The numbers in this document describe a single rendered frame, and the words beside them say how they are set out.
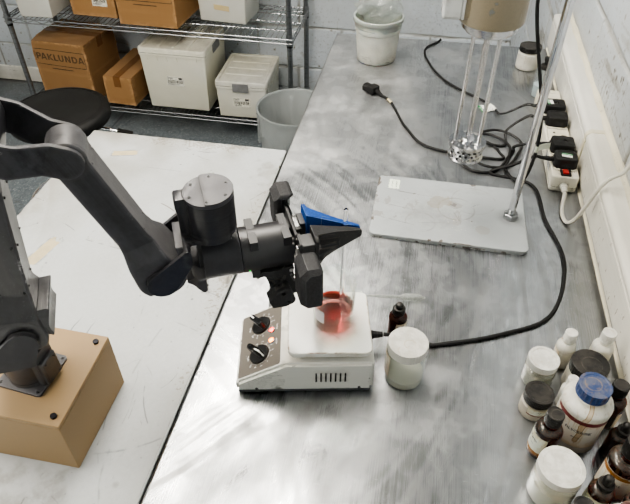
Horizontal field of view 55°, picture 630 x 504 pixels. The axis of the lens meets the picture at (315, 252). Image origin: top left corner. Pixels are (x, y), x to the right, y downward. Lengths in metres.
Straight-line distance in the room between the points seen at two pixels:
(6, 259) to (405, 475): 0.56
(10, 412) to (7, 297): 0.17
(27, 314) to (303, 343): 0.36
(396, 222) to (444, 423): 0.44
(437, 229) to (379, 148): 0.32
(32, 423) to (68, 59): 2.72
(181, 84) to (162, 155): 1.76
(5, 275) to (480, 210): 0.87
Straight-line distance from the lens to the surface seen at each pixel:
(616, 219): 1.16
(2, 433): 0.91
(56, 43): 3.40
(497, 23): 1.00
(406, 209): 1.22
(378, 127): 1.50
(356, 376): 0.88
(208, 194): 0.67
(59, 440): 0.86
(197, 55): 3.06
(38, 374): 0.85
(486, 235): 1.19
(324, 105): 1.59
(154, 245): 0.69
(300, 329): 0.88
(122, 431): 0.92
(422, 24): 3.22
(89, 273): 1.16
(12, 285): 0.74
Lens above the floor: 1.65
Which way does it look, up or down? 42 degrees down
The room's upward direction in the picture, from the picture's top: straight up
